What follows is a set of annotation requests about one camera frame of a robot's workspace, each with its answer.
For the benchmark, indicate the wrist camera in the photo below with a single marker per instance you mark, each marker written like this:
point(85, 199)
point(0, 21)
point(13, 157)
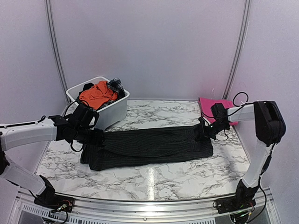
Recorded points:
point(83, 117)
point(219, 111)

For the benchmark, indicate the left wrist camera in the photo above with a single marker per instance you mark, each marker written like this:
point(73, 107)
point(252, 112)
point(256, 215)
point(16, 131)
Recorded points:
point(83, 117)

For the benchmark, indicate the black striped garment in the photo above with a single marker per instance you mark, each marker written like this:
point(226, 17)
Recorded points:
point(146, 146)

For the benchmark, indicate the right aluminium wall post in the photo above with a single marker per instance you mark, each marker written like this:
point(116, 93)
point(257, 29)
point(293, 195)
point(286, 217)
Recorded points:
point(239, 47)

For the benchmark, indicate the white plastic laundry bin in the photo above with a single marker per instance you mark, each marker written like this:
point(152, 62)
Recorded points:
point(110, 114)

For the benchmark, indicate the aluminium front rail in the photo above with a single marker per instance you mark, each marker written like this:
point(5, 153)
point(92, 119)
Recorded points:
point(101, 211)

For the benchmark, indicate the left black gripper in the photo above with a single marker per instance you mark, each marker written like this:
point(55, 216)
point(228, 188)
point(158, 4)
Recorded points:
point(97, 138)

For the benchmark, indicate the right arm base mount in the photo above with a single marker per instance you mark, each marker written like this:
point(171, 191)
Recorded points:
point(231, 204)

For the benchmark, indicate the aluminium wall post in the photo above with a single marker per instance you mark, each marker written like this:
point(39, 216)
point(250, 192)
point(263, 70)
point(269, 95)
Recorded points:
point(55, 48)
point(239, 47)

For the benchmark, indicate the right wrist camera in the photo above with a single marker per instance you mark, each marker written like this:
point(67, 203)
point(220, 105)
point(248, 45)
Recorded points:
point(219, 111)

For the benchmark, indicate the plaid grey garment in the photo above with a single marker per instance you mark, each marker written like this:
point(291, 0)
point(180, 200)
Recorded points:
point(116, 85)

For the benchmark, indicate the magenta pink trousers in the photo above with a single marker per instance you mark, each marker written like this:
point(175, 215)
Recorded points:
point(205, 105)

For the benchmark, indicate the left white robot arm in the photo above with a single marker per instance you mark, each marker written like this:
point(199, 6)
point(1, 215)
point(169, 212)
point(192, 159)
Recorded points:
point(52, 128)

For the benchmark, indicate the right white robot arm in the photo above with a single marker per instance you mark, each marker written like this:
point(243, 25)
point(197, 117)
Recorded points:
point(269, 127)

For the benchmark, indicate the black garment in bin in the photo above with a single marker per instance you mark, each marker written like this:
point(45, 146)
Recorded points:
point(87, 86)

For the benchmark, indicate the orange garment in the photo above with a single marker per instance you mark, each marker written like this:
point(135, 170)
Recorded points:
point(98, 95)

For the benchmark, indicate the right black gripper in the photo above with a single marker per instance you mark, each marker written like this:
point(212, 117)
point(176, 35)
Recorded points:
point(213, 136)

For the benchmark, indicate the left aluminium wall post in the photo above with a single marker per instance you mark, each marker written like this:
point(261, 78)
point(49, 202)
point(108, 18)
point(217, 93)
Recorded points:
point(55, 48)

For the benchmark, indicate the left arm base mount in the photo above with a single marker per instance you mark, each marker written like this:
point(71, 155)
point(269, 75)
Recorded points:
point(55, 202)

